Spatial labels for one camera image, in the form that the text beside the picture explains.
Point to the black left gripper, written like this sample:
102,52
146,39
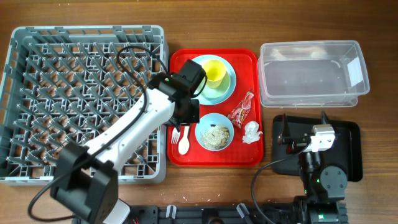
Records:
194,116

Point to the food scraps rice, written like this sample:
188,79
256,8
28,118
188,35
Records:
215,137

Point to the white plastic fork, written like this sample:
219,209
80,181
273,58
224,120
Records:
175,136

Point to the white plastic spoon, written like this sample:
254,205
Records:
184,144

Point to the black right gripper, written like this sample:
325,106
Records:
296,143

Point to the clear plastic bin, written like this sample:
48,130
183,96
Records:
312,74

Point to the small green plate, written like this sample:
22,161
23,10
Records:
214,92

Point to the white tissue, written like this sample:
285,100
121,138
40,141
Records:
252,132

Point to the yellow plastic cup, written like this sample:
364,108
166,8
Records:
215,72

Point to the large light blue plate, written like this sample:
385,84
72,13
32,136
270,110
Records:
230,70

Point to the red plastic tray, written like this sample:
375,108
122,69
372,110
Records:
237,154

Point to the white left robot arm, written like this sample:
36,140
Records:
88,174

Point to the red snack wrapper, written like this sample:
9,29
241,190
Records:
240,112

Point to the light blue bowl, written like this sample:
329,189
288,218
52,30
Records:
217,119

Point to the grey dishwasher rack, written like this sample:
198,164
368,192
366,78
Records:
66,84

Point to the black plastic tray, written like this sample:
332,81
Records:
345,153

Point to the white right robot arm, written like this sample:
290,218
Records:
324,185

